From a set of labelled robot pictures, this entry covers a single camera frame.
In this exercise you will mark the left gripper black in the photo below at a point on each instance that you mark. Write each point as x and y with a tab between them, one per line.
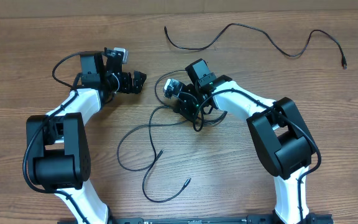
127	86

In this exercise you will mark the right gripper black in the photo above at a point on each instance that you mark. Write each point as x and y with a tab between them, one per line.
184	109

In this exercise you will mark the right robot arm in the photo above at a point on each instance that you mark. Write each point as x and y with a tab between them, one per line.
281	138

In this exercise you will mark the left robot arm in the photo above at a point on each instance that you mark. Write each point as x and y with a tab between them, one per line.
57	159

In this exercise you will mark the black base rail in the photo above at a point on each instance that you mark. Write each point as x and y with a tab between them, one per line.
194	220

